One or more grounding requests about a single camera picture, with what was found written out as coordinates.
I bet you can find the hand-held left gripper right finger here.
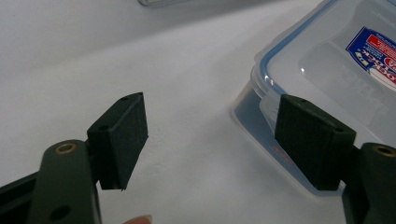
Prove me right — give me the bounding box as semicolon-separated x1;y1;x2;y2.
274;94;396;224

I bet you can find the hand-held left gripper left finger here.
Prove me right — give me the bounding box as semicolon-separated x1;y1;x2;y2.
27;91;149;224

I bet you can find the clear plastic container with lid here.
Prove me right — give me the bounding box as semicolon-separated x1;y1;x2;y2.
231;0;396;198

